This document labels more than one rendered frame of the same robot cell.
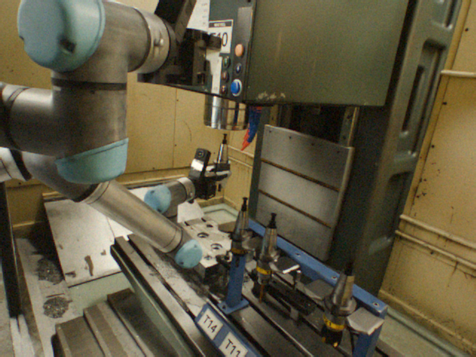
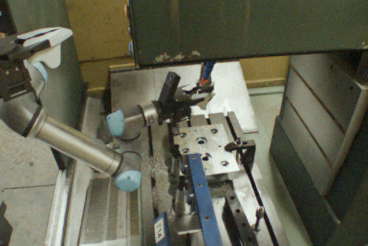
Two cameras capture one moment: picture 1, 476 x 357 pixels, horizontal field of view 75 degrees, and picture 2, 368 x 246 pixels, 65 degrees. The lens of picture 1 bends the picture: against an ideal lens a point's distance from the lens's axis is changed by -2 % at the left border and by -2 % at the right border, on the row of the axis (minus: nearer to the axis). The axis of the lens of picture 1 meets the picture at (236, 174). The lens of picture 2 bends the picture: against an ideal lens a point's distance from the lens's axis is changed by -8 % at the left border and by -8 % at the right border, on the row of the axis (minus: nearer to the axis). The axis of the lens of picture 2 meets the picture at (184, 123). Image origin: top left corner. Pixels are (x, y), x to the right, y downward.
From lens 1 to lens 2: 0.55 m
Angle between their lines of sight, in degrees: 36
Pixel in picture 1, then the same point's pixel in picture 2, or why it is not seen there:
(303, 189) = (318, 114)
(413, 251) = not seen: outside the picture
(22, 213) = (96, 79)
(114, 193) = (47, 133)
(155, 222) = (88, 154)
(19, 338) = (58, 187)
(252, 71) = (139, 36)
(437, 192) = not seen: outside the picture
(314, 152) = (331, 77)
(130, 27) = not seen: outside the picture
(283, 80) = (193, 37)
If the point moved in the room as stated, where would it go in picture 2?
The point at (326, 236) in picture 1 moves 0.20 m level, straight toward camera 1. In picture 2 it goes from (327, 174) to (296, 203)
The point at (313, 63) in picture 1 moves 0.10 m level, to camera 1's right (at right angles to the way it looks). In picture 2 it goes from (246, 10) to (297, 20)
